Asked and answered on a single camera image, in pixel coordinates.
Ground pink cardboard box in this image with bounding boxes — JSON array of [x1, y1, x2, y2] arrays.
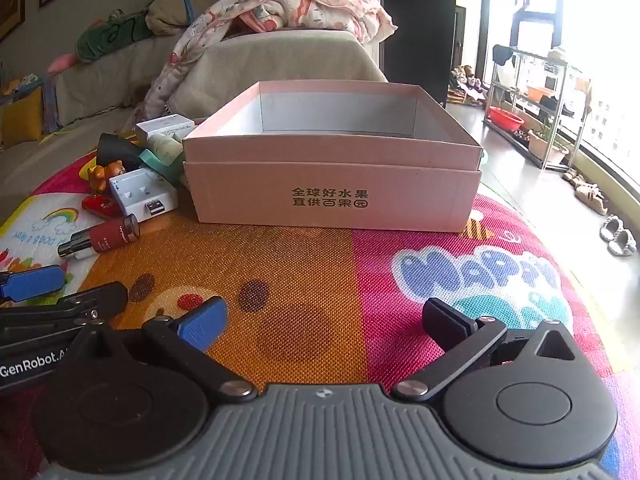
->
[[181, 80, 484, 234]]

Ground red plastic basin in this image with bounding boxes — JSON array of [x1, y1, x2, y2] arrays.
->
[[487, 106, 525, 131]]

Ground black shoes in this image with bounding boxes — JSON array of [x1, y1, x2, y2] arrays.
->
[[540, 95, 576, 116]]

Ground white sandal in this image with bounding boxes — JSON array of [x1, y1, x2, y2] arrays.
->
[[599, 215, 626, 241], [607, 230, 638, 258]]

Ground pink printed blanket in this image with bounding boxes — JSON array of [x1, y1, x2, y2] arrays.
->
[[142, 0, 398, 126]]

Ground green plush pillow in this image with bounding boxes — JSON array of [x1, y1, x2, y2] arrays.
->
[[75, 12, 156, 63]]

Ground red cosmetic bottle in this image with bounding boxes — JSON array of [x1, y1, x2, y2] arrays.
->
[[56, 213, 142, 261]]

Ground small colourful toy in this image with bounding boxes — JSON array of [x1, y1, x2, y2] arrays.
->
[[0, 74, 38, 96]]

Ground pink plush toy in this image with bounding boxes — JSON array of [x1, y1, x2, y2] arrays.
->
[[47, 54, 81, 73]]

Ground white battery charger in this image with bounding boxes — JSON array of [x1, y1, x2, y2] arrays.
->
[[109, 167, 180, 224]]

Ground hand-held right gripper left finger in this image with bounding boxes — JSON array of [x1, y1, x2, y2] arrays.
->
[[52, 296, 258, 403]]

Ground red glossy case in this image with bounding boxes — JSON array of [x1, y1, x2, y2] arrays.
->
[[81, 194, 121, 222]]

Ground brown bear figurine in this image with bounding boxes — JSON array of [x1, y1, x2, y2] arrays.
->
[[86, 159, 126, 195]]

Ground wooden rack of shoes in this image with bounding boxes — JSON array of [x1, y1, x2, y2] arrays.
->
[[447, 64, 486, 106]]

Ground colourful play mat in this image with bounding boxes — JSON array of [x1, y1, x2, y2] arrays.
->
[[0, 145, 640, 480]]

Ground potted plant planter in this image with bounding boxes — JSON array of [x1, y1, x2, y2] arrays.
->
[[527, 120, 571, 163]]

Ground beige pillow with blue strap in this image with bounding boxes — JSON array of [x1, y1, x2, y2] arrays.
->
[[145, 0, 211, 36]]

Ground metal shelf rack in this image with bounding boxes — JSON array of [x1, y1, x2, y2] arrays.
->
[[482, 45, 593, 171]]

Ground pale green tube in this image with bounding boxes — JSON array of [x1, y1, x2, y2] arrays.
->
[[149, 132, 185, 155]]

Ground black power bank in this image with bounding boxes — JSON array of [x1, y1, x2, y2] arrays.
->
[[96, 132, 147, 172]]

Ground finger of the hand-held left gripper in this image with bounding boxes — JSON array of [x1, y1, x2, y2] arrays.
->
[[0, 264, 67, 307], [0, 281, 129, 335]]

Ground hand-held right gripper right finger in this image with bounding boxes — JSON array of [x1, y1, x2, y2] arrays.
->
[[392, 297, 581, 403]]

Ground white cardboard box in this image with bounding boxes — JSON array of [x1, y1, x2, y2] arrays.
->
[[135, 114, 197, 145]]

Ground beige sofa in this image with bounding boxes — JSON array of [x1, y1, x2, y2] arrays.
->
[[0, 0, 390, 171]]

